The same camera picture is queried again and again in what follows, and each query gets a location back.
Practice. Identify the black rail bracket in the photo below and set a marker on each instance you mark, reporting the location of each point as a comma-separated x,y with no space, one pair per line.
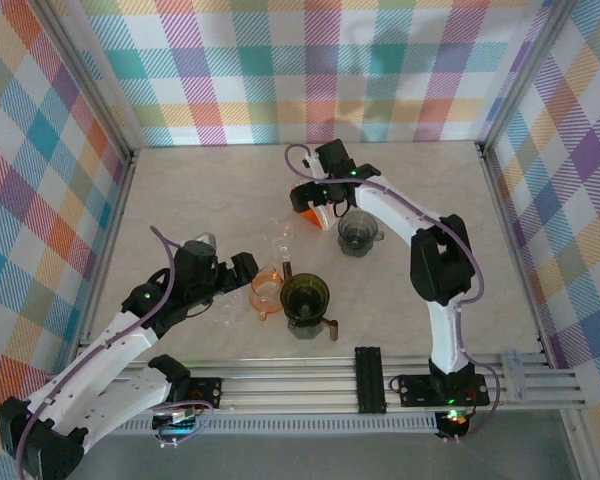
369,380

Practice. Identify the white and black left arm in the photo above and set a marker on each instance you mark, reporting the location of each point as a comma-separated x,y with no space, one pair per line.
115,345

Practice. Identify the dark green coffee dripper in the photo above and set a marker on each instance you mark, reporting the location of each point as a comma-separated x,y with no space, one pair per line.
305,297

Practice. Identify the smoke grey plastic dripper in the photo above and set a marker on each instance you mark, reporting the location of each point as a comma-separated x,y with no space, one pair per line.
355,232

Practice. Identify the white paper filter stack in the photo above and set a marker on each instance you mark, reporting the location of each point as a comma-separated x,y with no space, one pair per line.
323,220

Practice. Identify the smooth clear glass dripper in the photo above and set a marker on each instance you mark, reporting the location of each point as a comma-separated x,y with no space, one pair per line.
282,237

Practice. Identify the clear acrylic block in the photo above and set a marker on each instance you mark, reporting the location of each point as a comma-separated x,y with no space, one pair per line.
512,372

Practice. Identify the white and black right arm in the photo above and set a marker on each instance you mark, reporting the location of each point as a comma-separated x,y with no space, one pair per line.
395,210

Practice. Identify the aluminium frame post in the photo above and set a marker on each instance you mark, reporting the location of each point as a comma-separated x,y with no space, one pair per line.
522,75
91,75

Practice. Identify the aluminium floor rail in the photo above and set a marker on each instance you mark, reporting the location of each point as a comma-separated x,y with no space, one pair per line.
105,250
516,250

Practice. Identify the orange white pouch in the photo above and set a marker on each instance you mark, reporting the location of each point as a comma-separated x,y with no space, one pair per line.
307,218

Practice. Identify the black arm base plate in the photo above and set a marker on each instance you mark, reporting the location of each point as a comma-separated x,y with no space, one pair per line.
207,392
415,390

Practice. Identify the controller board with green light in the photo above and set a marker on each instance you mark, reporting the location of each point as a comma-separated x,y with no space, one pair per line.
452,419

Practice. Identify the wide aluminium base rail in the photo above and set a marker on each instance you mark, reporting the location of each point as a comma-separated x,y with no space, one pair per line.
290,385

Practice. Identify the controller board with blue light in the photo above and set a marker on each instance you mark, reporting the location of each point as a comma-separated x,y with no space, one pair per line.
175,425

